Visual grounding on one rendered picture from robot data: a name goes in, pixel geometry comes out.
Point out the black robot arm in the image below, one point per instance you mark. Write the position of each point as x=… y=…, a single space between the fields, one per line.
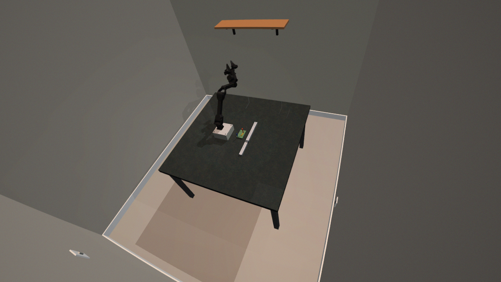
x=221 y=95

